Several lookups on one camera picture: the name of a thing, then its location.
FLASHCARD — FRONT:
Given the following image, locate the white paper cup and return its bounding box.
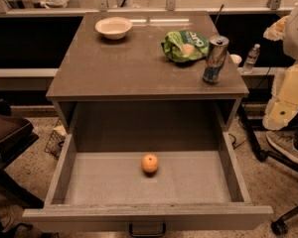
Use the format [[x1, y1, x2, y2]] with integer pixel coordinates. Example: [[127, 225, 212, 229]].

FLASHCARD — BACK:
[[230, 54, 241, 67]]

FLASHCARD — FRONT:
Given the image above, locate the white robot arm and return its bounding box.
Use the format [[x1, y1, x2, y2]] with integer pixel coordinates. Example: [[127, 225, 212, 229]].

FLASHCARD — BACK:
[[262, 3, 298, 130]]

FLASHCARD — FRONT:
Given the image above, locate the silver blue drink can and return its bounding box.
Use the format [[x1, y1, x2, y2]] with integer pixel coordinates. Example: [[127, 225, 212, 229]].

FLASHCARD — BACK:
[[203, 36, 229, 85]]

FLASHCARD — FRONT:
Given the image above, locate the green chip bag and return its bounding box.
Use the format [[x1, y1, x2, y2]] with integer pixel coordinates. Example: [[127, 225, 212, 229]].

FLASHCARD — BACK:
[[161, 30, 209, 63]]

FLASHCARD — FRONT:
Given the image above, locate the black drawer handle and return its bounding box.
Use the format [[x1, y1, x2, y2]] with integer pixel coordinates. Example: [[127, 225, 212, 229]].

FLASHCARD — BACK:
[[128, 223, 167, 238]]

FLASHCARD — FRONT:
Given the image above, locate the white bowl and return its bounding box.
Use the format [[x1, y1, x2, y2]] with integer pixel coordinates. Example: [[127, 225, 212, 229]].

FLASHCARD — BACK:
[[95, 17, 133, 40]]

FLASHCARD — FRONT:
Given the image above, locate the orange fruit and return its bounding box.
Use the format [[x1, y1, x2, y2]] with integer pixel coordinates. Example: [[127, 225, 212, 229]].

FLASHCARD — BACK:
[[141, 154, 159, 174]]

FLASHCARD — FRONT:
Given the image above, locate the dark chair at left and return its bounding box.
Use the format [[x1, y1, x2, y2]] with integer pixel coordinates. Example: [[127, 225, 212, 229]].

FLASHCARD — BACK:
[[0, 99, 44, 208]]

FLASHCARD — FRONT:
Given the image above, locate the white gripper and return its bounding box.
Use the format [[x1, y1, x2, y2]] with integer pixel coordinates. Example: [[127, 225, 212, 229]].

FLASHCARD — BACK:
[[262, 16, 298, 131]]

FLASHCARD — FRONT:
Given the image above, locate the black office chair base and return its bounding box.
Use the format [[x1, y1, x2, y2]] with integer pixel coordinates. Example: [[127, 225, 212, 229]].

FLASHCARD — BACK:
[[237, 104, 298, 238]]

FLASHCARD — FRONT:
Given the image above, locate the wire basket on floor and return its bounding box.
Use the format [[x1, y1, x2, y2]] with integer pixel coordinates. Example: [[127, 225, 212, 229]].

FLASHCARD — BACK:
[[45, 120, 67, 160]]

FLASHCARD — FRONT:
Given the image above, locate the open grey drawer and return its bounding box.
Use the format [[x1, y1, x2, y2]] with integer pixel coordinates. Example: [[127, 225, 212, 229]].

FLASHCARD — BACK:
[[23, 133, 273, 235]]

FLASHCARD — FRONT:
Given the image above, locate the grey sneaker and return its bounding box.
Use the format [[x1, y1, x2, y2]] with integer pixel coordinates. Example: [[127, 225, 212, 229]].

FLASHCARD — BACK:
[[266, 131, 298, 164]]

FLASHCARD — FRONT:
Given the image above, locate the clear plastic water bottle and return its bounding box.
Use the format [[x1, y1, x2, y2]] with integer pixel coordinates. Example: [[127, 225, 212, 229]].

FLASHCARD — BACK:
[[242, 44, 260, 74]]

